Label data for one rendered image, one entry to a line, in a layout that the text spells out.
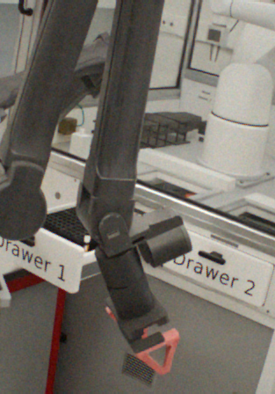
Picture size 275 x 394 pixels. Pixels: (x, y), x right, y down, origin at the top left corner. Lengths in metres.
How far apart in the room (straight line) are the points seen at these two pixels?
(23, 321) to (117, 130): 1.15
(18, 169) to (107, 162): 0.12
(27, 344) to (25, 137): 1.23
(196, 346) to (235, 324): 0.14
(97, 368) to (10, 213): 1.32
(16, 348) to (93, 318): 0.25
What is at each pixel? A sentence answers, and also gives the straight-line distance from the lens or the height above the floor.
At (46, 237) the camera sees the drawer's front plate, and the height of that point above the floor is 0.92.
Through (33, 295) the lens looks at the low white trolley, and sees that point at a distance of 1.98.
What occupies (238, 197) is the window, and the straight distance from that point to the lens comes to 1.76.
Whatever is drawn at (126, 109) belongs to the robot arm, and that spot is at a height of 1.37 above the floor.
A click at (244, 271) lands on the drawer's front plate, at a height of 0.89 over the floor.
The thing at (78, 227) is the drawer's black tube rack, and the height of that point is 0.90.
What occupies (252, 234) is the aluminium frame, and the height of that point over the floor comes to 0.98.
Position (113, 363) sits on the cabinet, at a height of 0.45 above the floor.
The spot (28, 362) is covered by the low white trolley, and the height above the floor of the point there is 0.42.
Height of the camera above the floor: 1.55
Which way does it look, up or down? 18 degrees down
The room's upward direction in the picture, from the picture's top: 10 degrees clockwise
